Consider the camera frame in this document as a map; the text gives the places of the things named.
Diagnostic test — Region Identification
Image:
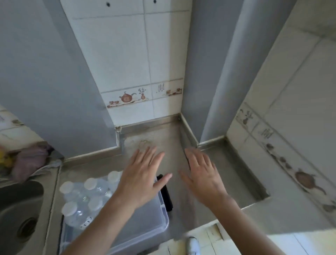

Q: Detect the grey sneaker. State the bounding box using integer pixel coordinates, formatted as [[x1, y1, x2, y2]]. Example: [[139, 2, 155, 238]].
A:
[[186, 236, 200, 255]]

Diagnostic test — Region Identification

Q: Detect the clear plastic storage bin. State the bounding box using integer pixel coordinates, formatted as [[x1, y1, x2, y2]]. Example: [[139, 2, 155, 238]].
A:
[[58, 171, 173, 255]]

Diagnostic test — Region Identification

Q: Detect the stainless steel double sink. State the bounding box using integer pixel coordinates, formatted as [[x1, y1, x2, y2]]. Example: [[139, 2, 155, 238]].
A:
[[0, 165, 61, 255]]

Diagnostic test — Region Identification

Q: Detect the yellow detergent bottle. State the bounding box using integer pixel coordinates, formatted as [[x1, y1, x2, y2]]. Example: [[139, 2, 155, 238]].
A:
[[0, 147, 14, 168]]

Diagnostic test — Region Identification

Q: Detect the metal sink drain strainer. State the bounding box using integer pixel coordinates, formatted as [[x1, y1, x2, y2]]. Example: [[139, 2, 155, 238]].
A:
[[17, 217, 37, 238]]

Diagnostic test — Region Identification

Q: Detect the person's right forearm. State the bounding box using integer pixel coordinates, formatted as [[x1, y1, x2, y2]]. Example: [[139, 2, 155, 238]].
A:
[[210, 195, 287, 255]]

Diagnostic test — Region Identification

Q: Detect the person's left forearm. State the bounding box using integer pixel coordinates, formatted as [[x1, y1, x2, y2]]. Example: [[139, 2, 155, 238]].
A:
[[60, 194, 137, 255]]

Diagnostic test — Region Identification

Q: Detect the small white round fitting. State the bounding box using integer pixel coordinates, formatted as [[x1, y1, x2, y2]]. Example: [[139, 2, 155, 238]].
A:
[[39, 159, 63, 173]]

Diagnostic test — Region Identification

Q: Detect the person's left hand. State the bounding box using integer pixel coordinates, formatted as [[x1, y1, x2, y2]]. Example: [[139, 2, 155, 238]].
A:
[[114, 146, 173, 211]]

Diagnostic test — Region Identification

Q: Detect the purple cloth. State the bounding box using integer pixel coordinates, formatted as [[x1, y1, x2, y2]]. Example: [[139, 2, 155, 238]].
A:
[[12, 142, 54, 183]]

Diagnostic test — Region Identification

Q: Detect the person's right hand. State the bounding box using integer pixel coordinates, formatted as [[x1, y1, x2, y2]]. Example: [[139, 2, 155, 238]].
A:
[[179, 148, 231, 210]]

